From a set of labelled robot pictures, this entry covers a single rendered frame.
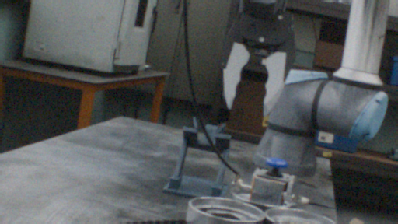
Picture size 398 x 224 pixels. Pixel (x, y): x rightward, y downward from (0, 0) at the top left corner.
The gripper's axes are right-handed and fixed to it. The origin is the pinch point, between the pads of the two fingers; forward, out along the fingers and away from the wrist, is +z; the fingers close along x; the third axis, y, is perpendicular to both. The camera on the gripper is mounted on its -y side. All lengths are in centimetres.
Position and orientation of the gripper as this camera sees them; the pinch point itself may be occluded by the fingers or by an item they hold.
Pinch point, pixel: (249, 103)
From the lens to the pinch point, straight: 83.3
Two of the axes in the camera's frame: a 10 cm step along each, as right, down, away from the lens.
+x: -9.7, -2.1, 1.4
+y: 1.4, 0.3, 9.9
